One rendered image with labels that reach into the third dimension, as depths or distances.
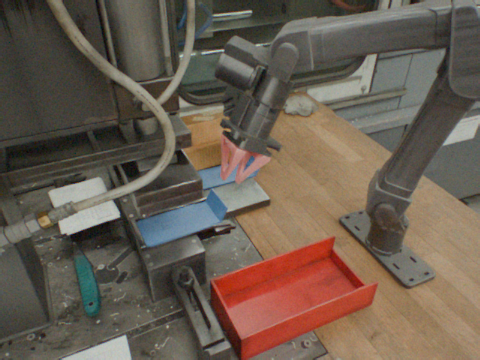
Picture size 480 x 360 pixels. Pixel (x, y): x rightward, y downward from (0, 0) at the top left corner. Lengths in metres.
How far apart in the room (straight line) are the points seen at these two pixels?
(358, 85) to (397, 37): 0.96
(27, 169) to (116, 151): 0.11
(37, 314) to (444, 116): 0.69
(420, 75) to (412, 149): 1.10
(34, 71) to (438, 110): 0.54
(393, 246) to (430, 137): 0.23
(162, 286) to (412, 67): 1.32
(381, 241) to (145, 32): 0.55
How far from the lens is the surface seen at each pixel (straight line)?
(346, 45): 0.66
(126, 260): 0.85
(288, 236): 0.87
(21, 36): 0.53
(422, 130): 0.72
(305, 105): 1.33
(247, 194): 0.94
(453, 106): 0.70
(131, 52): 0.58
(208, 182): 0.97
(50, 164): 0.62
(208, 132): 1.13
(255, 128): 0.71
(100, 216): 0.88
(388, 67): 1.69
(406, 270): 0.85
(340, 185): 1.03
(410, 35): 0.66
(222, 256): 0.83
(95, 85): 0.55
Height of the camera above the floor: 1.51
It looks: 38 degrees down
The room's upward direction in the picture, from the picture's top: straight up
